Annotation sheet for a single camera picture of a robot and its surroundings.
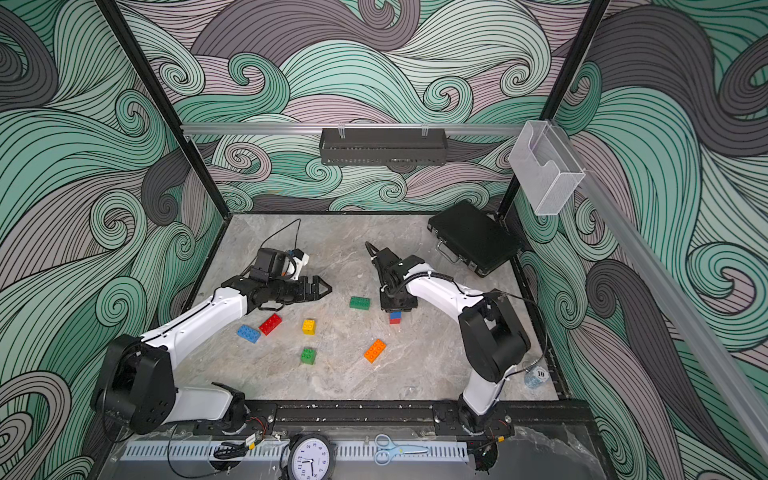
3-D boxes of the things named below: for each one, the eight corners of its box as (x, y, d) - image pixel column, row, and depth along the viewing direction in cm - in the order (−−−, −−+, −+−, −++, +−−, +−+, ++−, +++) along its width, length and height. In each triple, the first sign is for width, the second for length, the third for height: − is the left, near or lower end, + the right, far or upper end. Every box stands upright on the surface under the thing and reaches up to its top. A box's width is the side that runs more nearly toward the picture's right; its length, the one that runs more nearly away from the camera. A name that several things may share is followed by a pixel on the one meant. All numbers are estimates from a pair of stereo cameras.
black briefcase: (472, 282, 100) (476, 275, 96) (418, 232, 115) (420, 223, 112) (519, 249, 110) (524, 241, 106) (464, 206, 125) (466, 198, 121)
